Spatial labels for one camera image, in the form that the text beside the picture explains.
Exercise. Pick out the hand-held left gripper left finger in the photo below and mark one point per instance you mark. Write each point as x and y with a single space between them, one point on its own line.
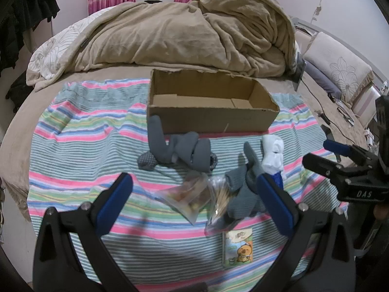
120 193

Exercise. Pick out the beige bed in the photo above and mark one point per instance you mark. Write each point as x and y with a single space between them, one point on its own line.
21 127

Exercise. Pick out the grey pillow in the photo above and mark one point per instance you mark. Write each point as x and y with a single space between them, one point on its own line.
322 79

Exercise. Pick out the clear bag of toothpicks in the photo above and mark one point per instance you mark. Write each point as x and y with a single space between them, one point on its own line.
220 200

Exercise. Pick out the hanging dark clothes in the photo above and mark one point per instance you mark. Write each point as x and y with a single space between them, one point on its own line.
21 9

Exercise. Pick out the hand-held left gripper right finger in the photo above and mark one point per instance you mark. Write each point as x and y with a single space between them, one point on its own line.
273 202

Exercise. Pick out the white and blue tube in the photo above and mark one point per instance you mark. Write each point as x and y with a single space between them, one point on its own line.
273 155

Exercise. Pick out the beige blanket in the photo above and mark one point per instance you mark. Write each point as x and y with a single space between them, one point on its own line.
170 33

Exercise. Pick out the black bag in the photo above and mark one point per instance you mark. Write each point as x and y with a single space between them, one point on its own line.
18 91

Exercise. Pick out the brown cardboard box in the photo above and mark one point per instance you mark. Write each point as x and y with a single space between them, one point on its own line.
209 115

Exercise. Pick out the cartoon duck card pack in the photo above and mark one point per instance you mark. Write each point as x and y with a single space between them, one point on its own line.
237 248

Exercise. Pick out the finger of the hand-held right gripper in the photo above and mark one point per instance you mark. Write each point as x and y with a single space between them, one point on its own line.
319 164
339 149

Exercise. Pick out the striped cloth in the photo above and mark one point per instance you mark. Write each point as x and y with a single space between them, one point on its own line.
91 146

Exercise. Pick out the dark tablet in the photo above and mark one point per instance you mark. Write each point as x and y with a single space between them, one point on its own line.
301 71

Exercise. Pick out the metal bed headboard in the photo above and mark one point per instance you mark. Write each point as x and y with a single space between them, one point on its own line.
349 38

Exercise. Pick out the white floral pillow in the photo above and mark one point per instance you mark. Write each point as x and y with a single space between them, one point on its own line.
340 64

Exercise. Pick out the white floral duvet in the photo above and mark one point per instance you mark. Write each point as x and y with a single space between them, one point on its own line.
51 51

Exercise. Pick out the grey sock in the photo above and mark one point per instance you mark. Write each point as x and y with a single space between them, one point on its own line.
241 188
182 152

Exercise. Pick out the person's right hand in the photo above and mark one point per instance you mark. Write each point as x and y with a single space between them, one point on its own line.
382 212

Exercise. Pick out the clear bag of snacks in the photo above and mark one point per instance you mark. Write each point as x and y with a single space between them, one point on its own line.
185 197

